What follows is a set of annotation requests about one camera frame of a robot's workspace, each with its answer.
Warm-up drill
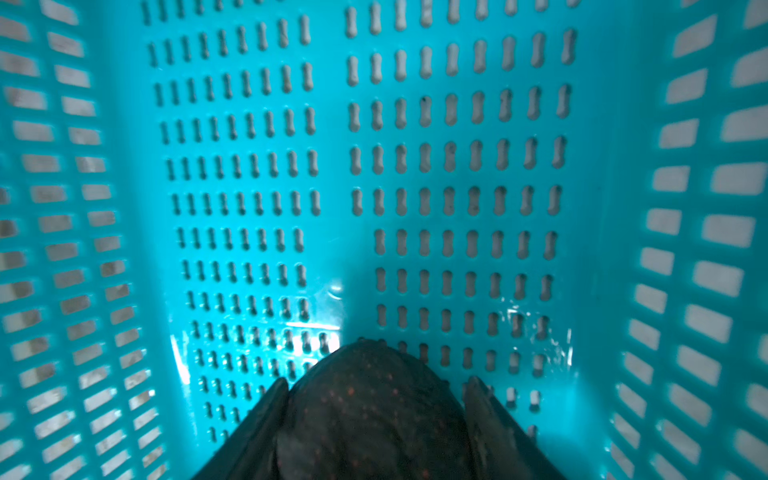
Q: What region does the teal plastic basket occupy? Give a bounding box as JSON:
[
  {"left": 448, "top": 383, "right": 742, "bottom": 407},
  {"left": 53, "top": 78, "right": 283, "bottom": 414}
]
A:
[{"left": 1, "top": 1, "right": 767, "bottom": 479}]

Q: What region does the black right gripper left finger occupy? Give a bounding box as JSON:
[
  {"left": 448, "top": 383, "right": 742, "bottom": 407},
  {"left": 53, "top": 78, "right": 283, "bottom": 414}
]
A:
[{"left": 193, "top": 378, "right": 289, "bottom": 480}]

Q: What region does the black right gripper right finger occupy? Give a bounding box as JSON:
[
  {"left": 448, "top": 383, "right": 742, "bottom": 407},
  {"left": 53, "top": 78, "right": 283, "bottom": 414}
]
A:
[{"left": 464, "top": 376, "right": 566, "bottom": 480}]

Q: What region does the dark avocado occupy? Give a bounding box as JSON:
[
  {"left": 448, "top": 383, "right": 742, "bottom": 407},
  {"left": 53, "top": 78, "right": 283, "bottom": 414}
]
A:
[{"left": 275, "top": 340, "right": 475, "bottom": 479}]

